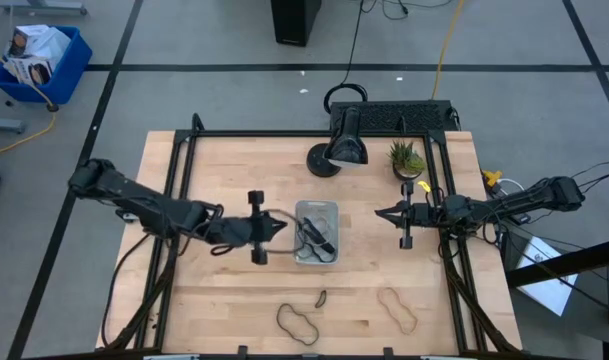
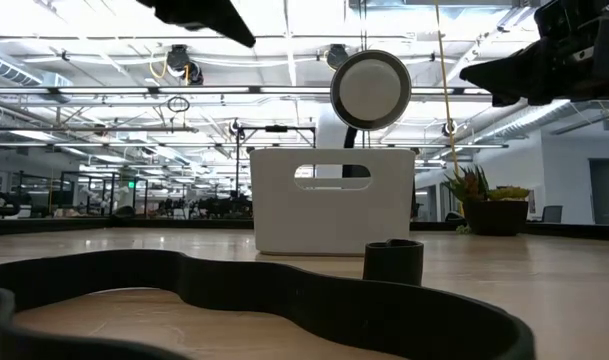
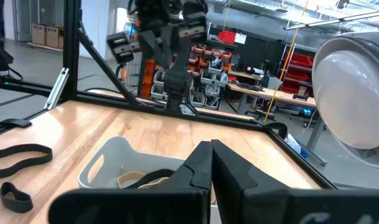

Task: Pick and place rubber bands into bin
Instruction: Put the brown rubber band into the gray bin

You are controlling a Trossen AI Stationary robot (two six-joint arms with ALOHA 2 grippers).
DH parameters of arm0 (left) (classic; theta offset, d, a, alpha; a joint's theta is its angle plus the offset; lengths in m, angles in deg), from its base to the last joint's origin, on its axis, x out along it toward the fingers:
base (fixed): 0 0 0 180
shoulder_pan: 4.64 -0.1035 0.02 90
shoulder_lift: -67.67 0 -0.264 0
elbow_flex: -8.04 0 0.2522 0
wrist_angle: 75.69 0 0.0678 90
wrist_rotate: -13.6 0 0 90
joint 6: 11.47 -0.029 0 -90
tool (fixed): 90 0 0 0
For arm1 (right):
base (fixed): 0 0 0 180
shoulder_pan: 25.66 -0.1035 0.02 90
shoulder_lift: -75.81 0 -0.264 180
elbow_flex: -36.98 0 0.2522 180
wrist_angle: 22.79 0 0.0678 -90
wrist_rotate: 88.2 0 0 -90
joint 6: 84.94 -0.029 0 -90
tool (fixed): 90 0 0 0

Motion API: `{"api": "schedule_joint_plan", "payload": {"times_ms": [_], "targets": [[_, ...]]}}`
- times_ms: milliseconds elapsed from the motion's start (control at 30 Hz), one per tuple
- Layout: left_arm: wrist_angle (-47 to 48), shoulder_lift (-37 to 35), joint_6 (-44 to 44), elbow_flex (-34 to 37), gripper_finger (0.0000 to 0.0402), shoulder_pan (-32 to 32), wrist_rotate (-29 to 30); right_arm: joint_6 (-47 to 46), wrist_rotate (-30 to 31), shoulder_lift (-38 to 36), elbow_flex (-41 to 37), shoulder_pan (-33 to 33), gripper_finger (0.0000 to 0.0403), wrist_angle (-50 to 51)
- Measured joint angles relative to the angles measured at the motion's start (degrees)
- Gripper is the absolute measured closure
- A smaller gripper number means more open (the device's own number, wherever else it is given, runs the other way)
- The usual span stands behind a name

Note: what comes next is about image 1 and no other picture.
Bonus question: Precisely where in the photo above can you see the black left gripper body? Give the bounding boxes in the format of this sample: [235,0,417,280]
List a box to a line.
[203,189,275,266]

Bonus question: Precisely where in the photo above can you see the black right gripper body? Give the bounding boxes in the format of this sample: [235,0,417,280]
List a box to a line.
[400,180,443,250]

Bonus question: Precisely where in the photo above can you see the black items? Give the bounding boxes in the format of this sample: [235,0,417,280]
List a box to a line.
[302,216,337,254]

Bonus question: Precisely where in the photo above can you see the white plastic bin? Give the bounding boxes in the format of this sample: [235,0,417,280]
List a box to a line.
[293,199,341,266]

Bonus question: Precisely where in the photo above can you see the small potted succulent plant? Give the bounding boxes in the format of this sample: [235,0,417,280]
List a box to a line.
[386,139,428,182]

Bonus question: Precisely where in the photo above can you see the yellow clamp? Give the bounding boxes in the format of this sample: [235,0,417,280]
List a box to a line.
[481,169,504,189]

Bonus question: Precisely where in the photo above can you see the black gooseneck desk lamp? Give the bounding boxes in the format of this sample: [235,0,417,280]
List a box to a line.
[306,105,370,179]

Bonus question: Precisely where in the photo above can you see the white flat panel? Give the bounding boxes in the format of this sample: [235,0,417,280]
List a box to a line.
[515,235,580,318]

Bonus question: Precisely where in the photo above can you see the black metal beam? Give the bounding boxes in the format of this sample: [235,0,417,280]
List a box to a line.
[506,234,609,289]

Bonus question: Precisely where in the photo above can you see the black computer tower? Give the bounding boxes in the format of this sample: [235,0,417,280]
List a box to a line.
[269,0,323,48]

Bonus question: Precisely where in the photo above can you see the blue plastic tub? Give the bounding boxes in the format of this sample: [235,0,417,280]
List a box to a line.
[0,24,94,106]

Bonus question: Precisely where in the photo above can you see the grey desk foot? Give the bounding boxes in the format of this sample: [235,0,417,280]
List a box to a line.
[0,0,89,16]
[0,117,26,135]

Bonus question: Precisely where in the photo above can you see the white printed carton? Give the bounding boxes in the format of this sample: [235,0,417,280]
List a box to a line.
[6,23,50,59]
[2,55,54,86]

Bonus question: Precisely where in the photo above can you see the black table frame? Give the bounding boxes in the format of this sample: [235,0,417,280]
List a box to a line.
[103,112,525,360]

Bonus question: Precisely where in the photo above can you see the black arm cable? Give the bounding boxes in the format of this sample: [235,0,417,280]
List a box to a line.
[99,232,153,349]

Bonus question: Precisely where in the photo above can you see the black lamp cable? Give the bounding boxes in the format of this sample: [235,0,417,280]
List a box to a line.
[322,0,380,115]

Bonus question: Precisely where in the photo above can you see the yellow hanging cable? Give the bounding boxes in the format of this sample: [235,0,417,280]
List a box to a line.
[430,0,466,100]

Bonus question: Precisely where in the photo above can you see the black power cables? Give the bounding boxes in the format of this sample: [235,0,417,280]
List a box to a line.
[569,153,609,191]

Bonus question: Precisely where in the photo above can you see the yellow floor cable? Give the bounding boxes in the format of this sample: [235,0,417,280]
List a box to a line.
[0,42,60,159]

